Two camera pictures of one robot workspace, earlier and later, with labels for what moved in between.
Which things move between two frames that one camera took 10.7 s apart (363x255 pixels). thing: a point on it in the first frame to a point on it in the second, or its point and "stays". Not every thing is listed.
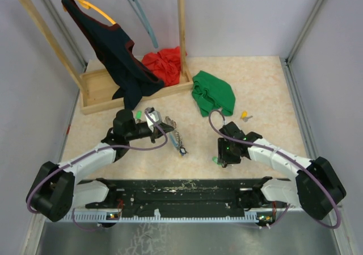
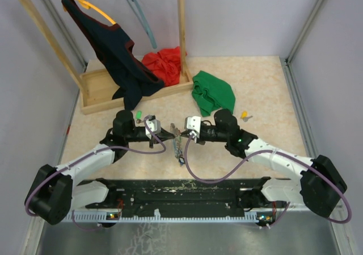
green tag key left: (138, 115) stays
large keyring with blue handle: (175, 137) to (178, 149)
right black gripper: (223, 156) to (199, 140)
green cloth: (211, 93) stays
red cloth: (166, 63) stays
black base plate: (192, 197) stays
